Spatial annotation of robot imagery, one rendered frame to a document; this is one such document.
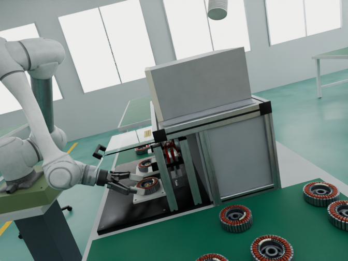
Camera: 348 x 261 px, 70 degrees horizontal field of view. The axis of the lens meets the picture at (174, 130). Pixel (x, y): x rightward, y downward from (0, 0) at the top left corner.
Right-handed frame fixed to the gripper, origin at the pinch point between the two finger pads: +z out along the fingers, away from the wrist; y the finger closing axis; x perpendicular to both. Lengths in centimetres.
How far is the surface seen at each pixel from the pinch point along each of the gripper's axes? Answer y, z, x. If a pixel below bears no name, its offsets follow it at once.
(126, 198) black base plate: 0.0, -5.1, -8.3
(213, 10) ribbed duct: -101, 35, 111
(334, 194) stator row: 42, 57, 30
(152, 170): 3.6, 2.4, 9.5
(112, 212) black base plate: 8.3, -10.5, -11.4
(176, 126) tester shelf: 23.0, 2.5, 35.8
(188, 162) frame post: 20.9, 11.8, 22.6
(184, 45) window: -464, 88, 124
